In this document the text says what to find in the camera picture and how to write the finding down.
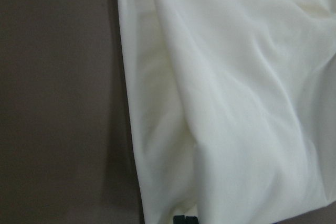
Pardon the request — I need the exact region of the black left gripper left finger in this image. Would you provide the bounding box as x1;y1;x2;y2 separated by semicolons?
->
173;215;186;224

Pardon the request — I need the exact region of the cream long-sleeve shirt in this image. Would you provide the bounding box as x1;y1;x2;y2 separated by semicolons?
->
118;0;335;223

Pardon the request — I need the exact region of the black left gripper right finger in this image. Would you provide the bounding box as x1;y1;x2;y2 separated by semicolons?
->
186;216;198;224

